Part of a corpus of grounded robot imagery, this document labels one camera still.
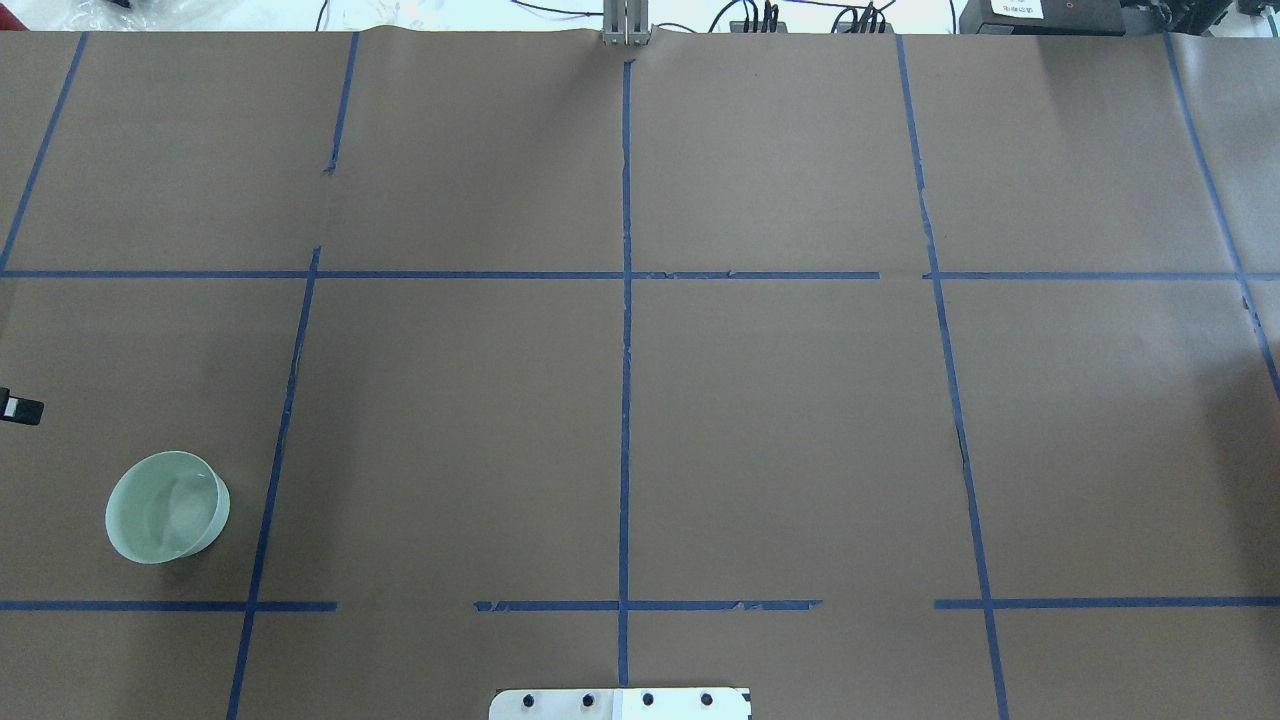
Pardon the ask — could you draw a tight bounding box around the black power strip right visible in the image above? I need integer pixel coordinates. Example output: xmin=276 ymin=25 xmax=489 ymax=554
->
xmin=829 ymin=3 xmax=892 ymax=35

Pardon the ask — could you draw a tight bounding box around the aluminium frame post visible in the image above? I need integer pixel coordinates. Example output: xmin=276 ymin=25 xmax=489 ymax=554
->
xmin=602 ymin=0 xmax=652 ymax=46

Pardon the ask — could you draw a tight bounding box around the black computer box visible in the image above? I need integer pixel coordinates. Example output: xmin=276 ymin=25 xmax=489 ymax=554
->
xmin=957 ymin=1 xmax=1126 ymax=37

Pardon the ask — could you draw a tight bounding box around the pale green bowl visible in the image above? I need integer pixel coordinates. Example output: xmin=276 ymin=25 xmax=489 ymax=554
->
xmin=104 ymin=450 xmax=230 ymax=565

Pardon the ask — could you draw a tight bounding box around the black power strip left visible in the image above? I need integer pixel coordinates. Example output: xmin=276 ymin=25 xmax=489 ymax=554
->
xmin=727 ymin=1 xmax=788 ymax=35

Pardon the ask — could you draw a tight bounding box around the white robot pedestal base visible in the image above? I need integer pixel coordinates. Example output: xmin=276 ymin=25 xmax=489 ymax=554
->
xmin=488 ymin=687 xmax=753 ymax=719

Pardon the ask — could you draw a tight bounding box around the black power strip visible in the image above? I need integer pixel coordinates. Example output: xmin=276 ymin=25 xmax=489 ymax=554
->
xmin=829 ymin=3 xmax=892 ymax=35
xmin=727 ymin=1 xmax=788 ymax=35

